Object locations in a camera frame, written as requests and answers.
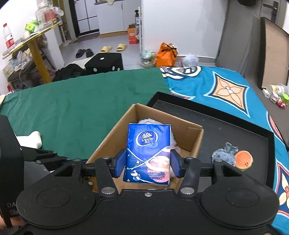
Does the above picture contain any grey pink fluffy plush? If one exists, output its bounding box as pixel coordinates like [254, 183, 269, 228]
[137, 118, 181, 178]

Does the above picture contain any brown cardboard box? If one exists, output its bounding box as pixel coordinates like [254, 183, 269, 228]
[88, 104, 204, 191]

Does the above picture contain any blue tissue pack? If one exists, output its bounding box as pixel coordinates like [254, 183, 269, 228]
[123, 123, 171, 185]

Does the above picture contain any blue denim rabbit plush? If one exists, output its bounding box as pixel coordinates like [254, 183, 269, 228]
[211, 142, 239, 166]

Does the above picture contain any orange burger plush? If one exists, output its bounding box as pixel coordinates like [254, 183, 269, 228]
[235, 150, 253, 171]

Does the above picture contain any black shallow tray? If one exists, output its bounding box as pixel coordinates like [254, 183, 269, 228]
[147, 92, 275, 187]

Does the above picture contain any white fluffy towel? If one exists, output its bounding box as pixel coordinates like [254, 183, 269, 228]
[16, 131, 42, 149]

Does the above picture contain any green blanket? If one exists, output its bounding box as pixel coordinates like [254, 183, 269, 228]
[1, 68, 169, 159]

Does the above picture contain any blue patterned blanket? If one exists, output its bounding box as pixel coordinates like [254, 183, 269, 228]
[160, 66, 288, 234]

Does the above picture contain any black dice stool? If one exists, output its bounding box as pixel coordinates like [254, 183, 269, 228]
[85, 52, 123, 74]

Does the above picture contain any black clothes pile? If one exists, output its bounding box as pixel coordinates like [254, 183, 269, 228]
[52, 63, 86, 82]

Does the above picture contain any white plastic bag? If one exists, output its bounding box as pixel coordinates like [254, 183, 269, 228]
[181, 54, 199, 67]

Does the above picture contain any orange gift bag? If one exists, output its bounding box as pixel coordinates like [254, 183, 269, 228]
[156, 42, 178, 67]

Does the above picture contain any clear bag with items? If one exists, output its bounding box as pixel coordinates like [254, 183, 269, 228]
[140, 50, 156, 69]

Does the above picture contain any grey bench cushion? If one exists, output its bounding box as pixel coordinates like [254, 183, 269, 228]
[245, 16, 288, 146]

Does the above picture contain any white small box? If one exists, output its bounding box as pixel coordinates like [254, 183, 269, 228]
[262, 89, 271, 98]

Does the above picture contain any right black slipper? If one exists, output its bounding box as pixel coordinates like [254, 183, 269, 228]
[86, 48, 94, 58]

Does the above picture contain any left yellow slipper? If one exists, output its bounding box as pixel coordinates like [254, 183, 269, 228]
[100, 46, 112, 53]

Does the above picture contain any yellow slipper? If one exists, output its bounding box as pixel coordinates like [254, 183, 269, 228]
[116, 44, 127, 51]
[100, 46, 112, 53]

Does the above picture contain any right yellow slipper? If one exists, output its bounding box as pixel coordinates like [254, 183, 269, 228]
[116, 44, 127, 51]

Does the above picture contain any red small toy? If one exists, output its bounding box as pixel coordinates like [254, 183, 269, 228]
[276, 99, 286, 109]

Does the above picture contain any orange cardboard box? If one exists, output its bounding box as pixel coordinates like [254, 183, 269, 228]
[127, 23, 138, 44]

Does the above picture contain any green small container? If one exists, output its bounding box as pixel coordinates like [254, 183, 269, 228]
[281, 93, 289, 105]

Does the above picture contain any white cup with print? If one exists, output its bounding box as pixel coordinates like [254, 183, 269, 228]
[267, 84, 289, 97]

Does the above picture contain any grey door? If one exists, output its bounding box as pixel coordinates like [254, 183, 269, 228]
[215, 1, 288, 75]

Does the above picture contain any black framed board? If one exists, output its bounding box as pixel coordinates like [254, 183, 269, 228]
[257, 17, 288, 89]

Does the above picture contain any white kitchen cabinet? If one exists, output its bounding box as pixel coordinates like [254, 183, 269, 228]
[96, 0, 141, 35]

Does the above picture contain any yellow leg table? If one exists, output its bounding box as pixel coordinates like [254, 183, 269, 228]
[3, 22, 62, 84]

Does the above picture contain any black grid sliding door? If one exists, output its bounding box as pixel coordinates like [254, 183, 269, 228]
[69, 0, 99, 37]

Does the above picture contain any red label water bottle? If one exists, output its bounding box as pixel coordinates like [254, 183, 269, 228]
[3, 23, 15, 50]

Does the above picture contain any clear glass jar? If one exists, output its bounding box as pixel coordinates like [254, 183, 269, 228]
[35, 1, 56, 30]

